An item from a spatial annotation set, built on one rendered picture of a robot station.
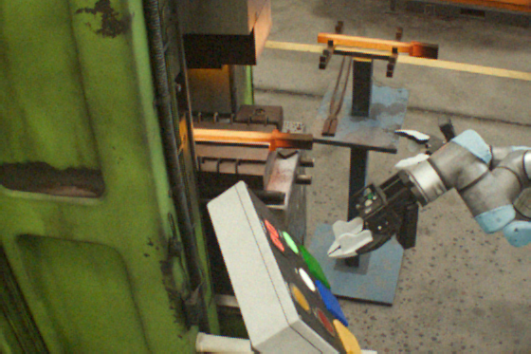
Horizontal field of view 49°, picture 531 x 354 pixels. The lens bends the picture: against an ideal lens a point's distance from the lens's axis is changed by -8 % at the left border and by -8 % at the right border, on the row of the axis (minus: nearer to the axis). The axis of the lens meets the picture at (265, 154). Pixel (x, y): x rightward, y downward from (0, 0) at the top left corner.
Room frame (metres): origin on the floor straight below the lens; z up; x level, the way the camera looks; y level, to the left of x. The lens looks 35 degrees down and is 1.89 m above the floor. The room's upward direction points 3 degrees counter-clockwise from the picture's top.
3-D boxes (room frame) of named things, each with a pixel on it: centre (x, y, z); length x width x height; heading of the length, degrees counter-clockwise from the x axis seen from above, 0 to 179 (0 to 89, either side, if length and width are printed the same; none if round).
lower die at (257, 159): (1.34, 0.19, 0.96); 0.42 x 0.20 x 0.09; 78
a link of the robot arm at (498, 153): (1.20, -0.61, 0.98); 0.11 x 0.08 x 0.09; 78
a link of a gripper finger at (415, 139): (1.31, -0.38, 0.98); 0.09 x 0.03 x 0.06; 42
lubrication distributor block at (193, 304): (0.96, 0.18, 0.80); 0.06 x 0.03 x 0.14; 168
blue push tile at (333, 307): (0.76, -0.10, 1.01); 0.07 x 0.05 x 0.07; 13
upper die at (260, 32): (1.34, 0.19, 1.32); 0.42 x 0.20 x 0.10; 78
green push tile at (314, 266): (0.86, -0.08, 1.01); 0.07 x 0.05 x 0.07; 13
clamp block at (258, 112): (1.49, 0.01, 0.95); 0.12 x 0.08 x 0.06; 78
